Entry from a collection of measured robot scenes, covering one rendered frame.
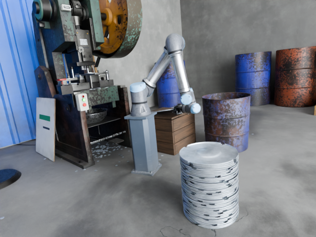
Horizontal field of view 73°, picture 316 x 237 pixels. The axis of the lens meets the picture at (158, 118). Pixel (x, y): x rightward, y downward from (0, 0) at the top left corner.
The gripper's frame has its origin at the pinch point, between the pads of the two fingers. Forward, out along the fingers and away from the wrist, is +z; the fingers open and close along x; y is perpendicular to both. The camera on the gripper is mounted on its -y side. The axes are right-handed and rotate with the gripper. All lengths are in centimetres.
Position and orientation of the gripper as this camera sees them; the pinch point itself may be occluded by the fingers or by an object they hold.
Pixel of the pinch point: (175, 109)
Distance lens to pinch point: 189.6
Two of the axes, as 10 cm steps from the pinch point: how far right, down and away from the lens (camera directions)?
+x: 1.5, 9.9, 0.9
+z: -4.4, -0.2, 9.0
